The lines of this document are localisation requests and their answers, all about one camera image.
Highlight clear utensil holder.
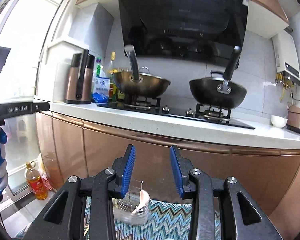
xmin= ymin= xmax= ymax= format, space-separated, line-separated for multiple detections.
xmin=112 ymin=179 xmax=150 ymax=225

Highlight zigzag patterned cloth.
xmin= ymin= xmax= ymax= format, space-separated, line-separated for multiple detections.
xmin=14 ymin=196 xmax=222 ymax=240

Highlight black gas stove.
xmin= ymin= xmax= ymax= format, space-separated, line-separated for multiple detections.
xmin=97 ymin=98 xmax=254 ymax=129

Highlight yellow cap oil bottle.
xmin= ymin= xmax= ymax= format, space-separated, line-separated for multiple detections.
xmin=107 ymin=51 xmax=117 ymax=102

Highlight blue white salt bag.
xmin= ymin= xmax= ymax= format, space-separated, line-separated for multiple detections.
xmin=93 ymin=77 xmax=110 ymax=103

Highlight cooking oil bottle on floor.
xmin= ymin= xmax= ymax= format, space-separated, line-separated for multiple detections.
xmin=24 ymin=161 xmax=48 ymax=200

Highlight black wok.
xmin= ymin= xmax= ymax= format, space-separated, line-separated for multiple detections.
xmin=189 ymin=46 xmax=247 ymax=109

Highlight brass coloured wok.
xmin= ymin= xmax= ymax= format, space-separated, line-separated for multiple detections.
xmin=113 ymin=45 xmax=171 ymax=99

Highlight copper black electric kettle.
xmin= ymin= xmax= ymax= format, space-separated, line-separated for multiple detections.
xmin=65 ymin=49 xmax=95 ymax=105

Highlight green cap bottle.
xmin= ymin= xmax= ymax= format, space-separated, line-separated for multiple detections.
xmin=91 ymin=57 xmax=106 ymax=92

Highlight copper lower cabinets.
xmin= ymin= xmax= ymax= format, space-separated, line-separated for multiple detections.
xmin=36 ymin=112 xmax=300 ymax=239

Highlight white bowl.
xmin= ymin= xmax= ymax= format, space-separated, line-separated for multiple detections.
xmin=270 ymin=115 xmax=288 ymax=128

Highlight copper rice cooker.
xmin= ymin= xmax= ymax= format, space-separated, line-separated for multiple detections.
xmin=286 ymin=105 xmax=300 ymax=134

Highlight black range hood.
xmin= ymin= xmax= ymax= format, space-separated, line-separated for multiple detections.
xmin=119 ymin=0 xmax=248 ymax=67

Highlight white water heater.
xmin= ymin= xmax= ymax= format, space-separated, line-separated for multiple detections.
xmin=272 ymin=30 xmax=300 ymax=86

